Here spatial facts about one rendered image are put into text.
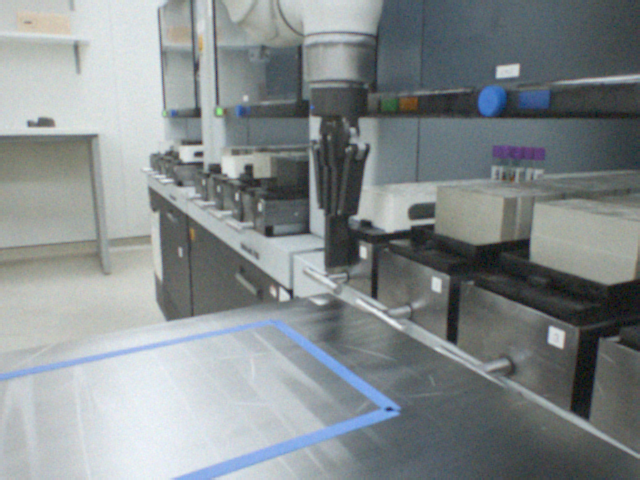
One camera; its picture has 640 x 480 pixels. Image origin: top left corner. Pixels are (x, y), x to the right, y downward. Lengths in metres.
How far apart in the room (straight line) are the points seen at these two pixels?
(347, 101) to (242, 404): 0.46
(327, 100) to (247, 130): 0.99
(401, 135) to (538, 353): 0.47
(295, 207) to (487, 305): 0.61
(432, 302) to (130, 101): 3.71
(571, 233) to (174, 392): 0.38
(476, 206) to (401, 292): 0.13
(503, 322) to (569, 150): 0.64
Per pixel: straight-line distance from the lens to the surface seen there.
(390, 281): 0.65
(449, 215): 0.67
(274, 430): 0.27
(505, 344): 0.52
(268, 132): 1.67
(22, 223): 4.20
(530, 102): 0.56
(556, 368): 0.48
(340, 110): 0.68
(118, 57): 4.17
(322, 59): 0.68
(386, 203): 0.71
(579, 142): 1.13
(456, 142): 0.92
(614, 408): 0.46
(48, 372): 0.35
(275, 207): 1.05
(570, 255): 0.55
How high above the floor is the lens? 0.96
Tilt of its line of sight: 13 degrees down
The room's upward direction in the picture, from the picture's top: straight up
